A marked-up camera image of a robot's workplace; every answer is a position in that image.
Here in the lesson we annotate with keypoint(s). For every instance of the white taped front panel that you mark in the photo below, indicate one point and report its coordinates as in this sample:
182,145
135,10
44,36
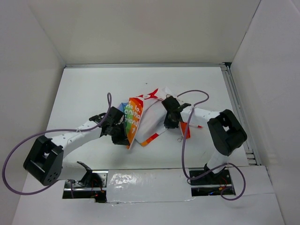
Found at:
147,186

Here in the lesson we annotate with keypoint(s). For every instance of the colourful rainbow kids jacket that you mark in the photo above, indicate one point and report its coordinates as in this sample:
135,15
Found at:
144,116

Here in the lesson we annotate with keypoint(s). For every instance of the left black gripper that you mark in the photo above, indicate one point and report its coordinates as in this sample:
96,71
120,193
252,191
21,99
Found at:
123,139

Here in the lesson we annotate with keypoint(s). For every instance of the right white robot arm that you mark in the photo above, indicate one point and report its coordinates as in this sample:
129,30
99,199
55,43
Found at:
226,132

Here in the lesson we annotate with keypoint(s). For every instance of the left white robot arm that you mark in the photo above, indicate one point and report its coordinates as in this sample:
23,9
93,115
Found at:
45,160

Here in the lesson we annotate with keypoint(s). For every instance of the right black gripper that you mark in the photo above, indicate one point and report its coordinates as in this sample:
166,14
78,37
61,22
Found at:
167,123

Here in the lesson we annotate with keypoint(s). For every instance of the aluminium frame rail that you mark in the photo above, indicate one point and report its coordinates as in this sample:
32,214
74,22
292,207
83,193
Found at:
82,94

